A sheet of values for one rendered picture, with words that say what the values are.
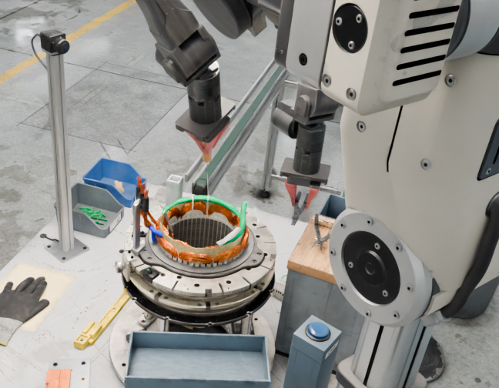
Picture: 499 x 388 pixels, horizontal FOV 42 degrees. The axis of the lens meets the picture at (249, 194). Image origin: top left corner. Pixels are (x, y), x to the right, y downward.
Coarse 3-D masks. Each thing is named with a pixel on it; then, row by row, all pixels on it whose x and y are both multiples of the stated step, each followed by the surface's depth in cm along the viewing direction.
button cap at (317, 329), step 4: (312, 324) 125; (316, 324) 125; (320, 324) 126; (324, 324) 126; (308, 328) 125; (312, 328) 125; (316, 328) 125; (320, 328) 125; (324, 328) 125; (308, 332) 125; (312, 332) 124; (316, 332) 124; (320, 332) 124; (324, 332) 124; (328, 332) 124; (316, 336) 123; (320, 336) 123; (324, 336) 124
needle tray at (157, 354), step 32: (128, 352) 112; (160, 352) 118; (192, 352) 119; (224, 352) 120; (256, 352) 120; (128, 384) 108; (160, 384) 109; (192, 384) 109; (224, 384) 110; (256, 384) 110
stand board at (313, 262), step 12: (312, 216) 153; (312, 228) 149; (324, 228) 149; (300, 240) 144; (312, 240) 145; (300, 252) 141; (312, 252) 141; (324, 252) 142; (288, 264) 139; (300, 264) 137; (312, 264) 138; (324, 264) 138; (324, 276) 137
